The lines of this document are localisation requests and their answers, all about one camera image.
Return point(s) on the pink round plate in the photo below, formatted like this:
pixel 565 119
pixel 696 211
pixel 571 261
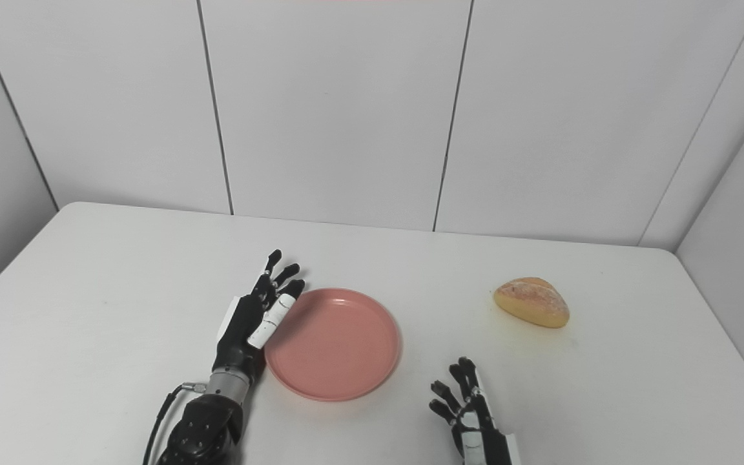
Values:
pixel 333 345

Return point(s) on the black and white left hand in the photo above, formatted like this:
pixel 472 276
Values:
pixel 239 336

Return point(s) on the golden bread roll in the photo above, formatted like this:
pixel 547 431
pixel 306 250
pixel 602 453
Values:
pixel 532 302

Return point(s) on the black and white right hand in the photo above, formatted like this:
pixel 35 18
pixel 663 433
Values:
pixel 482 433

